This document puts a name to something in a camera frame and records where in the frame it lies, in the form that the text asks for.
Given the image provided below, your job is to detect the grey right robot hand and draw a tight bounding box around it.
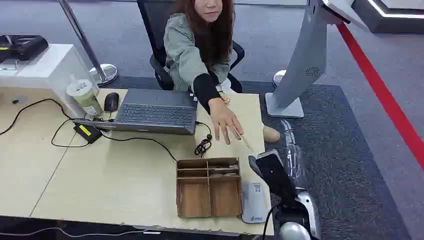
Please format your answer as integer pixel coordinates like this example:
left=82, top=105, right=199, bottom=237
left=248, top=149, right=297, bottom=208

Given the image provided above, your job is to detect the thin pale card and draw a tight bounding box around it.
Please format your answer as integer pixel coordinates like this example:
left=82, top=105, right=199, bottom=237
left=237, top=131, right=255, bottom=152

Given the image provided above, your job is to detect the card in wooden box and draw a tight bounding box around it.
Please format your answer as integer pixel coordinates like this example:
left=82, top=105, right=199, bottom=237
left=209, top=171, right=239, bottom=179
left=209, top=164, right=240, bottom=172

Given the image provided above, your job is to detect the wooden compartment box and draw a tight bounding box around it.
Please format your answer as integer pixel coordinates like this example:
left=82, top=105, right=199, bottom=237
left=175, top=157, right=243, bottom=219

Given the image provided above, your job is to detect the person's hand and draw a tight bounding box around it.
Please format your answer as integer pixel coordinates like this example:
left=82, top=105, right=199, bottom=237
left=207, top=97, right=245, bottom=146

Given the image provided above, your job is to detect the round chrome stanchion base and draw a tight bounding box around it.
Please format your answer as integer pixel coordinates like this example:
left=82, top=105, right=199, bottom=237
left=272, top=69, right=287, bottom=89

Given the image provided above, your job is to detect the grey standing kiosk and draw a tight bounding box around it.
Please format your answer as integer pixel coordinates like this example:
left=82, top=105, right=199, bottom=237
left=264, top=0, right=370, bottom=119

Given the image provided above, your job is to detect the grey laptop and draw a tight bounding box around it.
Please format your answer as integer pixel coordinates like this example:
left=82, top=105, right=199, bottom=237
left=73, top=88, right=199, bottom=136

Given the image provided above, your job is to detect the person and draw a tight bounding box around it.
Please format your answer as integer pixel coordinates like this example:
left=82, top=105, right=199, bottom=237
left=163, top=0, right=246, bottom=146

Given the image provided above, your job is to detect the black computer mouse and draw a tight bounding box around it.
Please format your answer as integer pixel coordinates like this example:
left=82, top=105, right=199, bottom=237
left=103, top=92, right=120, bottom=113

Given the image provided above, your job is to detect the black office chair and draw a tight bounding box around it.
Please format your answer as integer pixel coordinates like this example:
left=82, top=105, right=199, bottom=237
left=136, top=0, right=246, bottom=94

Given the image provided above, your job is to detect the black power adapter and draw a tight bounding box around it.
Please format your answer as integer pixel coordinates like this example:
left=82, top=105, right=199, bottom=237
left=73, top=122, right=103, bottom=145

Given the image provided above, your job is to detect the white edged platform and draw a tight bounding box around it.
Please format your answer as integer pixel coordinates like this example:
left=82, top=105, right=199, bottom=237
left=350, top=0, right=424, bottom=34

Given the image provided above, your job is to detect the lidded drink cup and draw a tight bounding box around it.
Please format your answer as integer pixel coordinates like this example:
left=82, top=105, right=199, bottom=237
left=65, top=74, right=104, bottom=117

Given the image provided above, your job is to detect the chrome stanchion pole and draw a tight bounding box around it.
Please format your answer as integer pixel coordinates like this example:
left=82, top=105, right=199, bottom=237
left=58, top=0, right=119, bottom=87

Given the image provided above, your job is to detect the white side cabinet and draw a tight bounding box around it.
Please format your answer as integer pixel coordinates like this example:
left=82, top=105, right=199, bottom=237
left=0, top=43, right=101, bottom=119

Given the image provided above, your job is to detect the black device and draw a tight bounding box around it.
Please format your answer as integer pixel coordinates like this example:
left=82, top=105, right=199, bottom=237
left=0, top=34, right=50, bottom=64

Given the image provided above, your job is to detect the coiled black cable bundle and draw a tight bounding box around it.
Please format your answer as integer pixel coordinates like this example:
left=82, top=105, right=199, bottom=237
left=194, top=121, right=213, bottom=158

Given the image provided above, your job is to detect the black adapter cable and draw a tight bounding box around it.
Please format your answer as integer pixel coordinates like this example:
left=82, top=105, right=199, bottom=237
left=99, top=131, right=178, bottom=163

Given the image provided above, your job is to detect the thin white cable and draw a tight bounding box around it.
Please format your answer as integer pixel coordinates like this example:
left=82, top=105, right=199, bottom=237
left=0, top=226, right=162, bottom=239

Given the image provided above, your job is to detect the long black desk cable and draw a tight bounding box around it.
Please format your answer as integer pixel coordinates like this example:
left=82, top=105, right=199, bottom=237
left=0, top=98, right=75, bottom=137

